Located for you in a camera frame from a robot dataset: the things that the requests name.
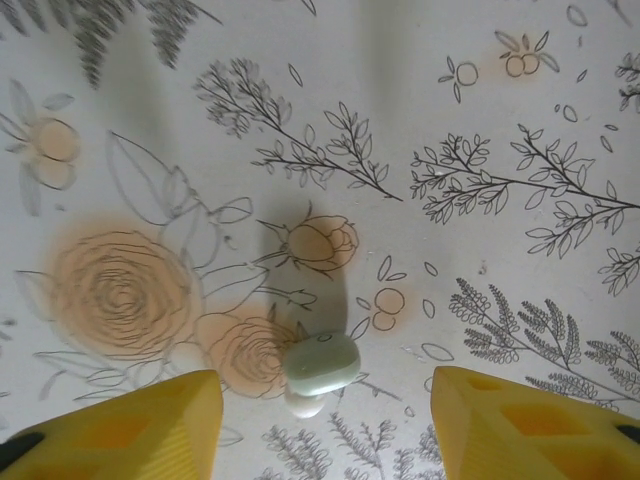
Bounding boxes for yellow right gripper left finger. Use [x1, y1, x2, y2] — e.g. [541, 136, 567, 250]
[0, 369, 224, 480]

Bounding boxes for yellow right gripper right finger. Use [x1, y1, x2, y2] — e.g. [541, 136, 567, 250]
[430, 366, 640, 480]

